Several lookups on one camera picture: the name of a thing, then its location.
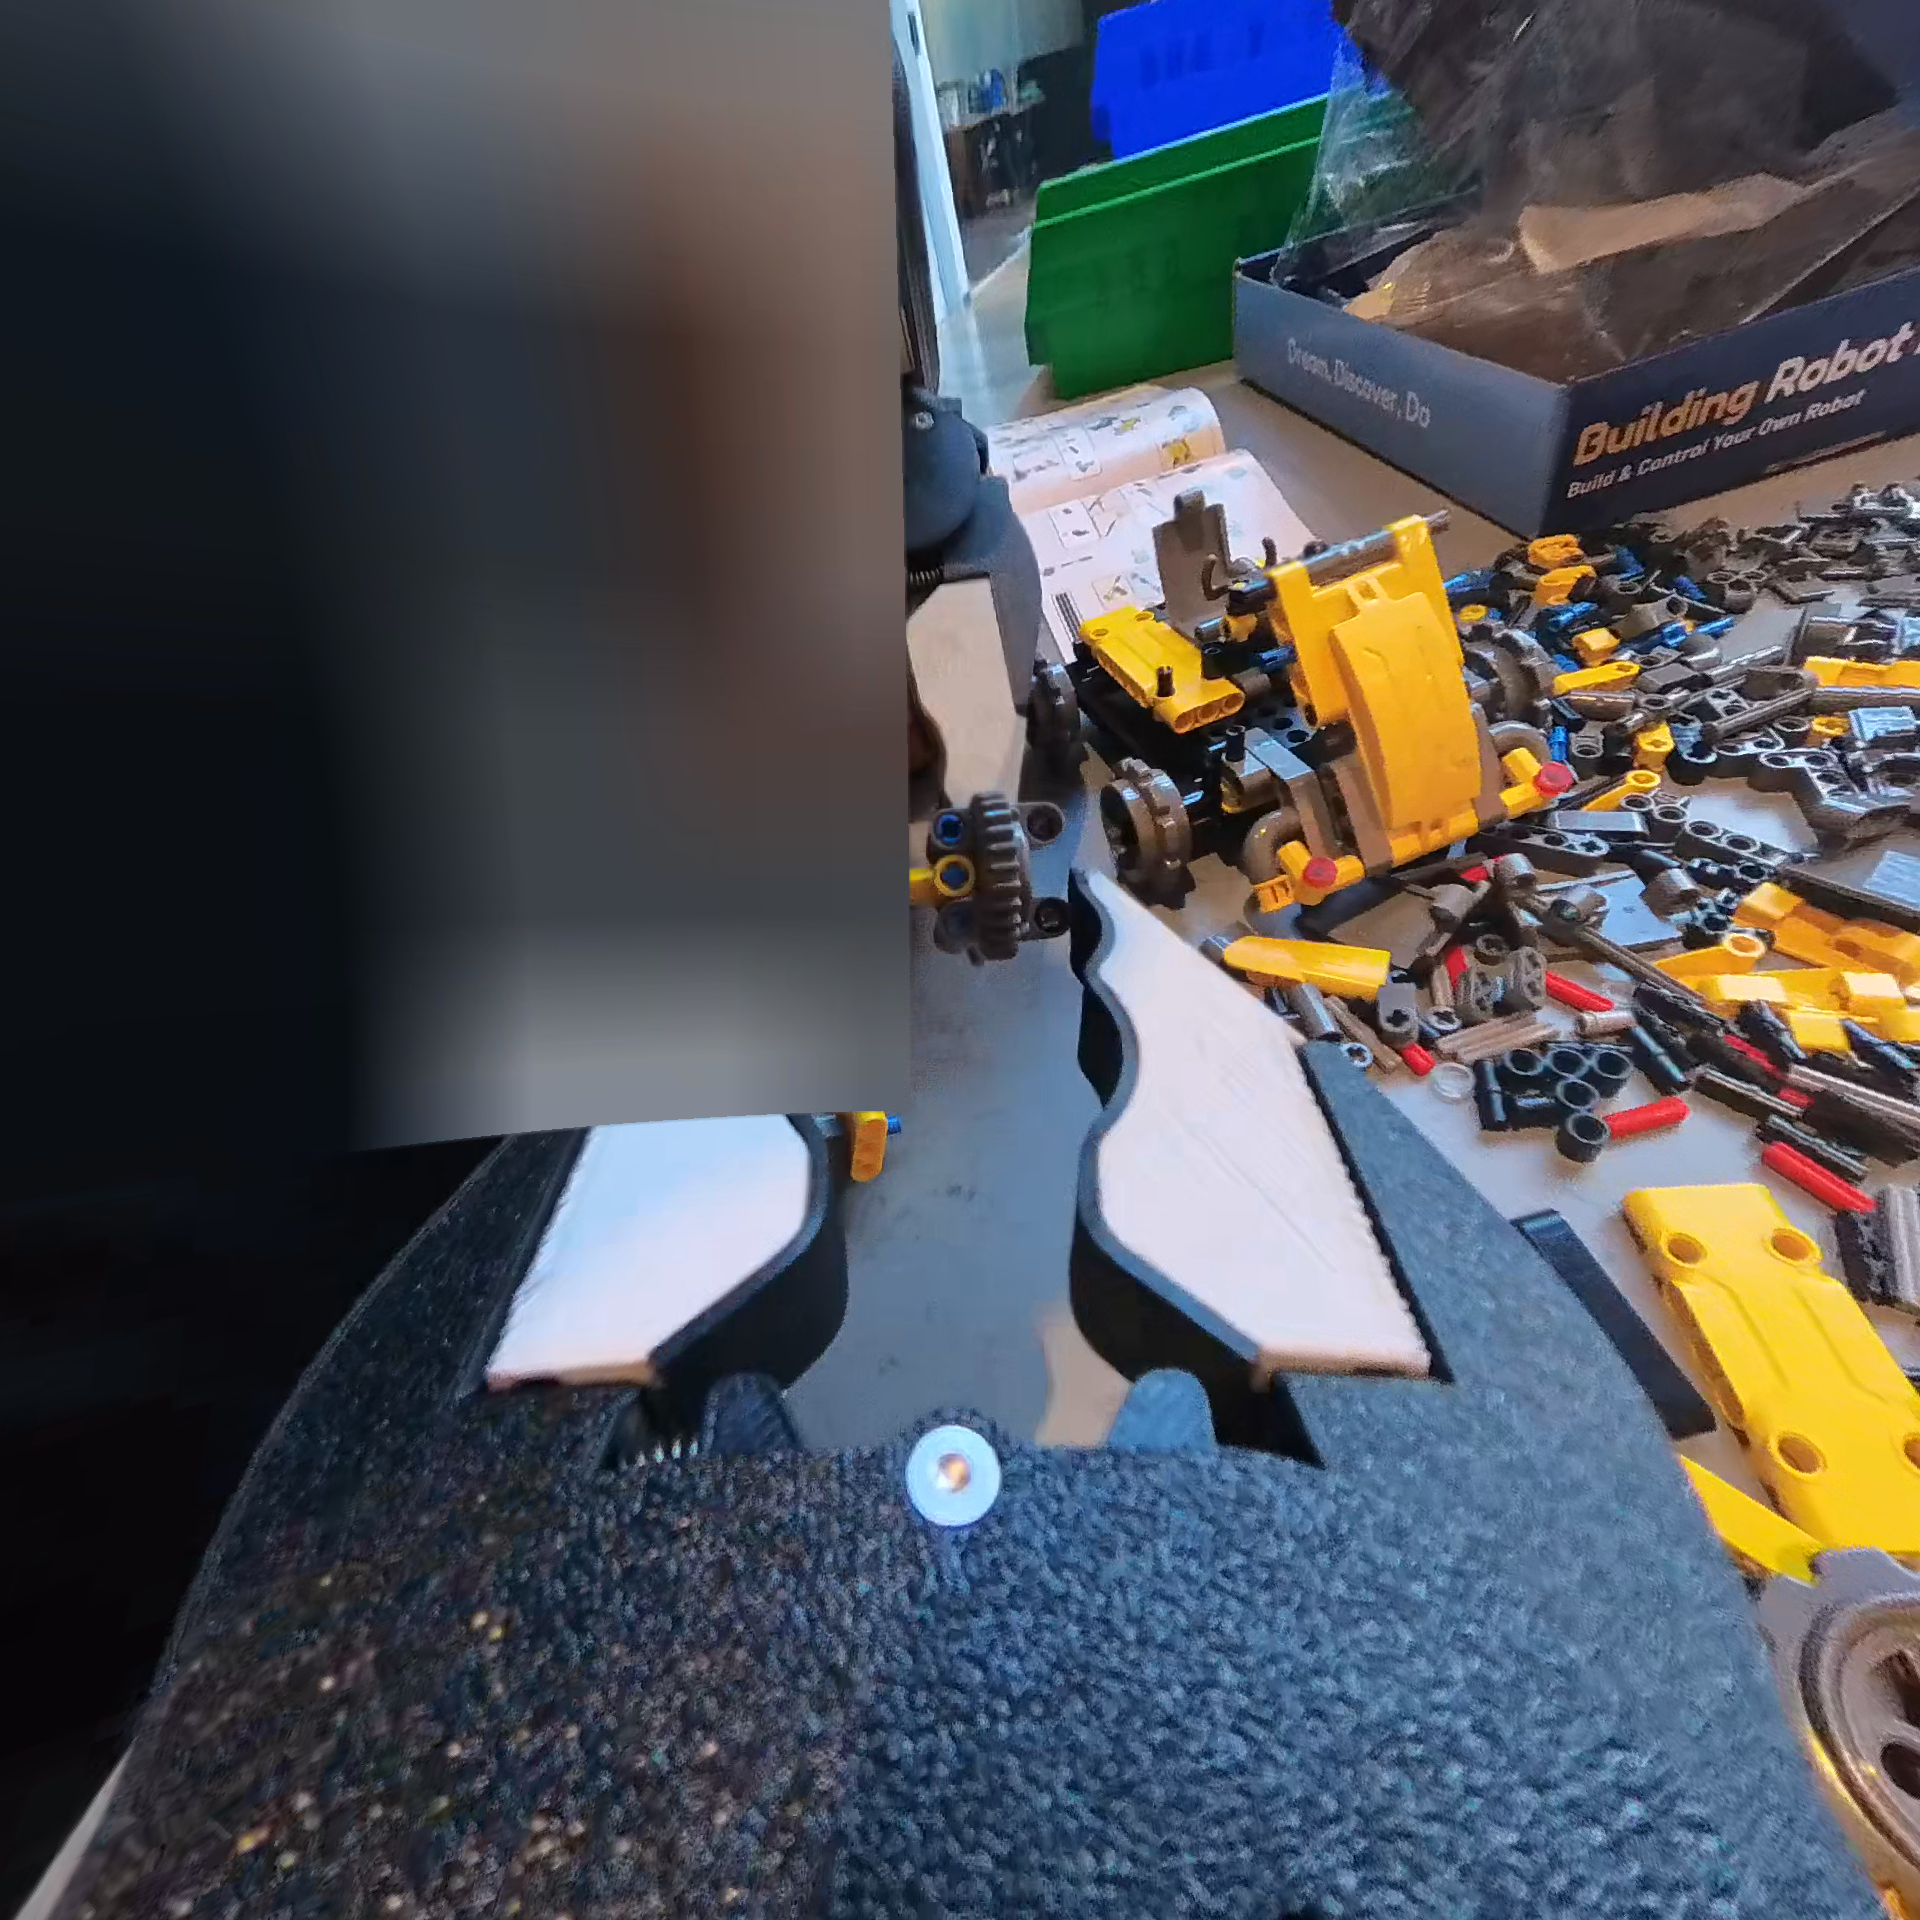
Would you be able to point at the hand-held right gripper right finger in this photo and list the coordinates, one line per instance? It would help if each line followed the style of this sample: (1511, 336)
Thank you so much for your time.
(1244, 1186)

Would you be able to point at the pile of loose building pieces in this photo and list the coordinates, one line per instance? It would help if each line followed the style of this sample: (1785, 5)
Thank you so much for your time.
(1756, 1321)

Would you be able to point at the clear plastic bag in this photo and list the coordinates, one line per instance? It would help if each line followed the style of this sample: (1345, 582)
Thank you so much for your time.
(1620, 182)

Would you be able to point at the green plastic bin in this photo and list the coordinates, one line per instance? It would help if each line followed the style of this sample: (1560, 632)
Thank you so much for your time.
(1153, 254)

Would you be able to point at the person's black top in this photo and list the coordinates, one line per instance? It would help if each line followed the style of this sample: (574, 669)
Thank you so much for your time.
(150, 1348)

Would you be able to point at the light grey desk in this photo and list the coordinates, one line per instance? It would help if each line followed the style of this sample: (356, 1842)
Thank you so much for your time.
(962, 1245)

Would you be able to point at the yellow curved panel piece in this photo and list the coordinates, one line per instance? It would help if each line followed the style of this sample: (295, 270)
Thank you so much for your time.
(1305, 963)

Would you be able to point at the blue plastic bin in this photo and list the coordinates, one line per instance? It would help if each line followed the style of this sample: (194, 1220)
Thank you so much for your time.
(1199, 75)

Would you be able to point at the grey gear block assembly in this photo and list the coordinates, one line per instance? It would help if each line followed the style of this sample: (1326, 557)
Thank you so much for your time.
(989, 875)

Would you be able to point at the yellow black toy vehicle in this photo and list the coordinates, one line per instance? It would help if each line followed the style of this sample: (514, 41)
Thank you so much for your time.
(1380, 706)

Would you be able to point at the dark blue cardboard box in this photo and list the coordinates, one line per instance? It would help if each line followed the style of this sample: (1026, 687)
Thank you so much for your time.
(1411, 406)

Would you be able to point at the grey wheel hub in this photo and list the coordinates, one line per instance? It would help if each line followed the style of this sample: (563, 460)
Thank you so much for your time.
(1876, 1694)

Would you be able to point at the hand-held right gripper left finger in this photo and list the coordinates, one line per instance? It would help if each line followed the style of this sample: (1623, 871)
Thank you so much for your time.
(662, 1245)

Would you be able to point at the instruction booklet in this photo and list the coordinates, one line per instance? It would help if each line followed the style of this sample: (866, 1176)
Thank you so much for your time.
(1111, 511)

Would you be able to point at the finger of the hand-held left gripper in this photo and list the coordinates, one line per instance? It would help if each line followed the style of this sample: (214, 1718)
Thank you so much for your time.
(974, 662)

